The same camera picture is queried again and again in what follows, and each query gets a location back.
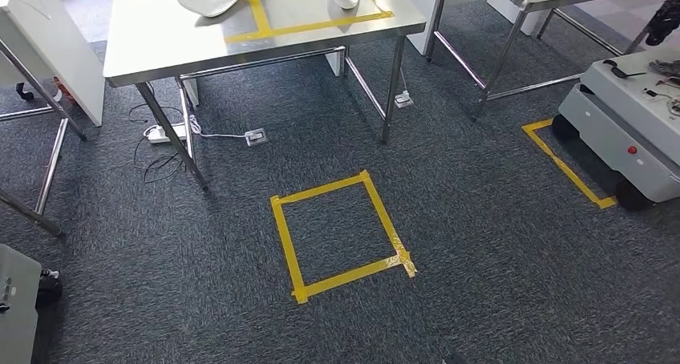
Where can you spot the yellow tape workbench marking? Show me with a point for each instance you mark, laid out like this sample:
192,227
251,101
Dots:
257,6

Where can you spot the steel workbench table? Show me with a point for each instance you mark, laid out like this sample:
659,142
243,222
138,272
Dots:
159,37

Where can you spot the yellow floor tape square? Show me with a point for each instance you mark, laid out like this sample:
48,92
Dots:
287,245
564,166

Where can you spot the grey floor socket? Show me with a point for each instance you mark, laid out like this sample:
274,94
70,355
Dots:
256,137
403,100

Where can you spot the white power strip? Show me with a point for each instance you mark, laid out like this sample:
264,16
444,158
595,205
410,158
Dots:
159,134

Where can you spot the grey wheeled robot cart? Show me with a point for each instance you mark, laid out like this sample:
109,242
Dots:
611,133

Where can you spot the black machine wheel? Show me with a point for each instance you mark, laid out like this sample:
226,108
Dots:
49,292

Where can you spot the grey machine housing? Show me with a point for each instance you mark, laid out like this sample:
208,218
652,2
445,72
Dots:
18,308

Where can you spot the black jointed device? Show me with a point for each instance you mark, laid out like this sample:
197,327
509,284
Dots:
664,21

